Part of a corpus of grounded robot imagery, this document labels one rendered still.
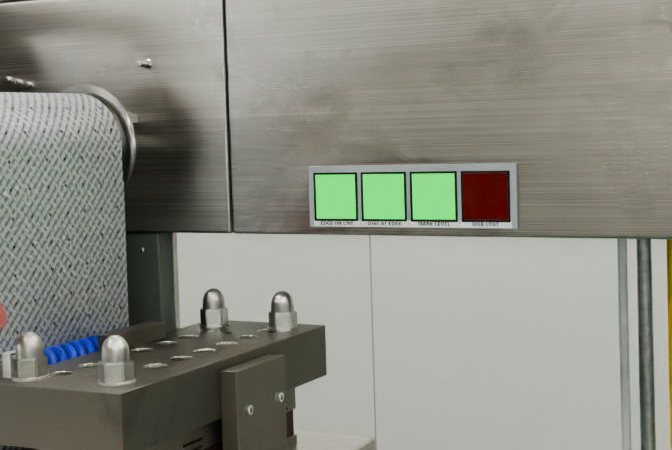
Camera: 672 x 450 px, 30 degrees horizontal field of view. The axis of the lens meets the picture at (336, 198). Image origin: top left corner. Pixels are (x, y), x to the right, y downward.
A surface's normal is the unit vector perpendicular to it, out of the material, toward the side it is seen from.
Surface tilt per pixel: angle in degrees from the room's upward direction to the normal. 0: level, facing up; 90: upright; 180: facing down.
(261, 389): 90
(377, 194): 90
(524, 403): 90
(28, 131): 74
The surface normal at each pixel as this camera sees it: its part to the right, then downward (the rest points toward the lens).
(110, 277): 0.89, 0.00
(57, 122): 0.79, -0.43
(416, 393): -0.45, 0.07
